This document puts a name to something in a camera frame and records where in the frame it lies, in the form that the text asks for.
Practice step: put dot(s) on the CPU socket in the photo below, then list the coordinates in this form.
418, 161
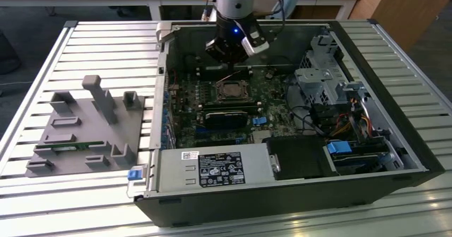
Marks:
217, 99

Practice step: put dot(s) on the grey case latch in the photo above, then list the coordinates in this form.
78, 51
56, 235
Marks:
161, 32

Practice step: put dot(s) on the green motherboard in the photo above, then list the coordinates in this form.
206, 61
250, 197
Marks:
278, 110

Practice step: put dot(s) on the black graphics card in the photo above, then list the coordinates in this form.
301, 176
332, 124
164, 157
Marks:
225, 122

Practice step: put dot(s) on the metal disk bay cage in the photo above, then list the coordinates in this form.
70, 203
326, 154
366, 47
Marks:
313, 83

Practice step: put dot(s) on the blue board connector clip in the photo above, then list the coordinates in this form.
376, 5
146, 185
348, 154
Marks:
258, 121

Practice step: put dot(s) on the silver finned heatsink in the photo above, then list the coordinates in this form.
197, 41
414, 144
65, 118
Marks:
261, 136

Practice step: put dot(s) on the black plastic shroud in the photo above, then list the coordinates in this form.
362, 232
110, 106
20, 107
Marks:
300, 157

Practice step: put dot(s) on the grey power supply unit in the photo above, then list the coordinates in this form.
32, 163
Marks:
172, 168

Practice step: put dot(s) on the blue disk carrier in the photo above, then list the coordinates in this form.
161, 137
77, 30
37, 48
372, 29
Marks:
338, 147

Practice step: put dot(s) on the grey parts rack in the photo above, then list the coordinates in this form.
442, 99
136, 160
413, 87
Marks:
88, 131

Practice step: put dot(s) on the wooden cabinet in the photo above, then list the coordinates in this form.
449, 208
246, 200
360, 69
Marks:
405, 9

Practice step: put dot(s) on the blue case latch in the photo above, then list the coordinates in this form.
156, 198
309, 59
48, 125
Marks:
133, 175

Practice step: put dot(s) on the green RAM stick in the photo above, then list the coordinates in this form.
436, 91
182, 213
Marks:
81, 145

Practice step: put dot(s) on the black open PC case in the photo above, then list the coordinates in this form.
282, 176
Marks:
246, 208

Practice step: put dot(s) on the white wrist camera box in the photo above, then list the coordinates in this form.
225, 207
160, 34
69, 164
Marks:
256, 45

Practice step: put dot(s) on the black plastic bracket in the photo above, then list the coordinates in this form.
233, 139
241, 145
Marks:
322, 115

